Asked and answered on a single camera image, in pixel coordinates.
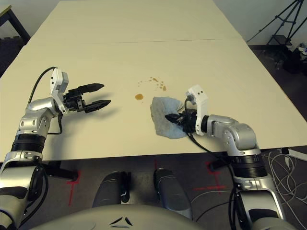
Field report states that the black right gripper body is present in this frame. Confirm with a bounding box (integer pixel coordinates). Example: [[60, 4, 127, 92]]
[[177, 108, 198, 133]]

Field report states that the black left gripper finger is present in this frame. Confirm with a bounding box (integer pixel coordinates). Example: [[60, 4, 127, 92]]
[[84, 99, 111, 114], [78, 83, 105, 94]]

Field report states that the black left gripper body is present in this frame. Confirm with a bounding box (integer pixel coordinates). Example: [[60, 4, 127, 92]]
[[63, 87, 87, 113]]

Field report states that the light blue rag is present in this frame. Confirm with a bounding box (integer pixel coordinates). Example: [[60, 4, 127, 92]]
[[150, 96, 193, 140]]

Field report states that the brown liquid splatter trail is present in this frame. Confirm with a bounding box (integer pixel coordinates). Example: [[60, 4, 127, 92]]
[[137, 76, 167, 92]]

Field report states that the black table foot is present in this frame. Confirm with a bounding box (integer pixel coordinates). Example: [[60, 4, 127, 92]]
[[43, 161, 80, 182], [211, 153, 235, 172]]

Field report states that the dark grey right robot leg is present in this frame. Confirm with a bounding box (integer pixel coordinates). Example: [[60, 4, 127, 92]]
[[153, 168, 194, 220]]

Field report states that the dark grey robot leg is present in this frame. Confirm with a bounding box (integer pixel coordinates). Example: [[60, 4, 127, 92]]
[[153, 168, 194, 220], [92, 170, 132, 208]]

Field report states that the black foam floor mat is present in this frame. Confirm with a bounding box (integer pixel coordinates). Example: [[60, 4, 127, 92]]
[[0, 35, 26, 78]]

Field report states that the dark grey left robot leg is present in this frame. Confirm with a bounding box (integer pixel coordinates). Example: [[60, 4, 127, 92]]
[[92, 170, 132, 208]]

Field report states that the grey robot torso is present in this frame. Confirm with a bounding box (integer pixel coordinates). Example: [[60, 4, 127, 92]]
[[28, 203, 205, 230]]

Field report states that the black bag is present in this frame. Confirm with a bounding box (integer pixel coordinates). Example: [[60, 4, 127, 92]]
[[282, 46, 307, 75]]

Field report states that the black equipment case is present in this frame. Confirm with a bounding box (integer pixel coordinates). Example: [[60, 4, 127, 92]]
[[267, 34, 293, 46]]

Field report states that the black tripod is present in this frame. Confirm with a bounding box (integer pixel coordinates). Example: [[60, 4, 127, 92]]
[[247, 0, 307, 46]]

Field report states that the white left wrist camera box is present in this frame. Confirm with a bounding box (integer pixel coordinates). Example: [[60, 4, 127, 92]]
[[49, 68, 71, 115]]

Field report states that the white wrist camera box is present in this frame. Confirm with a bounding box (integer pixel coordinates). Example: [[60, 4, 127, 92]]
[[49, 68, 71, 115], [184, 84, 210, 136]]

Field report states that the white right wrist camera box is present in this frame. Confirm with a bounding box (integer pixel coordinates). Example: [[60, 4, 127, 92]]
[[184, 84, 210, 136]]

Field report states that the black left wrist camera cable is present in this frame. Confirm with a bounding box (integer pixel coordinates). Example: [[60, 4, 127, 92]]
[[28, 66, 63, 135]]

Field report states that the wooden side table black frame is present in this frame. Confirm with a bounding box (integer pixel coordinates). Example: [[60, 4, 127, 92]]
[[0, 5, 32, 45]]

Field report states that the white cable tangle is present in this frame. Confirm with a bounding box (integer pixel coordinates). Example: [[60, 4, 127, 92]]
[[261, 148, 307, 212]]

